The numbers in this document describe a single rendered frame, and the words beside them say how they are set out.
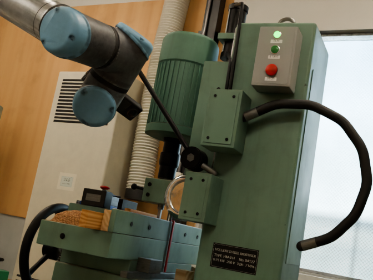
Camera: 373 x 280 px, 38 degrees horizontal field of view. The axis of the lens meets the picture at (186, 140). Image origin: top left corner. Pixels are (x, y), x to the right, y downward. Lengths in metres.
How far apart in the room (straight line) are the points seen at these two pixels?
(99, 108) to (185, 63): 0.50
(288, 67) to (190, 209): 0.42
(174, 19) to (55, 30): 2.33
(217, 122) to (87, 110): 0.37
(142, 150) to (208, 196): 1.80
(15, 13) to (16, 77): 3.06
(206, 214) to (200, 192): 0.06
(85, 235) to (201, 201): 0.29
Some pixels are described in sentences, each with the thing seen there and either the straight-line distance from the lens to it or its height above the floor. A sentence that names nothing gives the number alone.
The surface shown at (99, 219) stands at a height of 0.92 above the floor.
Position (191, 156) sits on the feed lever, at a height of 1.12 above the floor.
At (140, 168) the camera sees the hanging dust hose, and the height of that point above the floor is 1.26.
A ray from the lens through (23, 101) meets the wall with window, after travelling 4.06.
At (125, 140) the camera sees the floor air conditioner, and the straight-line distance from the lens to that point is 3.19.
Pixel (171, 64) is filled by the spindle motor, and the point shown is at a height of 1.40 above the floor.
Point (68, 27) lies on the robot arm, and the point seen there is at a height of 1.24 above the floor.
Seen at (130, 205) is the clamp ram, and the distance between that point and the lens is 1.60.
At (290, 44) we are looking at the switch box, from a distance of 1.38.
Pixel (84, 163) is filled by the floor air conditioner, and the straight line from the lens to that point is 3.16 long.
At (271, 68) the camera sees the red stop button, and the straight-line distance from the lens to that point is 1.35.
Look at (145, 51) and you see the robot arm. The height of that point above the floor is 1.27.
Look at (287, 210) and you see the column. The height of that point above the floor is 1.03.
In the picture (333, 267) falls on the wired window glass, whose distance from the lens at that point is 2.83.
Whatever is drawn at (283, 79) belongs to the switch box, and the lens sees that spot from 1.34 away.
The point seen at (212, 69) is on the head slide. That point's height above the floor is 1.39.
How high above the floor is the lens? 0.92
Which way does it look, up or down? 10 degrees up
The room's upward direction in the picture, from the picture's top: 10 degrees clockwise
